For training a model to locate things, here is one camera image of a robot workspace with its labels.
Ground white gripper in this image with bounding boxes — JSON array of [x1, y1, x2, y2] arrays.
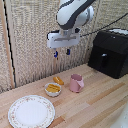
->
[[46, 28, 81, 59]]

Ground beige folding screen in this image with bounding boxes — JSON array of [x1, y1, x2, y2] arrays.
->
[[0, 0, 128, 94]]

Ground orange food piece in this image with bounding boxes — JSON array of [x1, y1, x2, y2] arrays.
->
[[52, 76, 65, 86]]

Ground pink plastic cup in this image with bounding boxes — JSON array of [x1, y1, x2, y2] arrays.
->
[[69, 73, 85, 94]]

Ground yellow food in bowl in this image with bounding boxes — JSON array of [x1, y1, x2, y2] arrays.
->
[[46, 83, 61, 94]]

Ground small white bowl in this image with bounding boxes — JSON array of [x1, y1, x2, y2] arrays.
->
[[44, 82, 63, 98]]

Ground floral rimmed white plate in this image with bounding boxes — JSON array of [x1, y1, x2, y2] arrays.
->
[[7, 94, 56, 128]]

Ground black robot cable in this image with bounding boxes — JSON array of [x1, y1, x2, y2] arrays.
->
[[79, 12, 128, 38]]

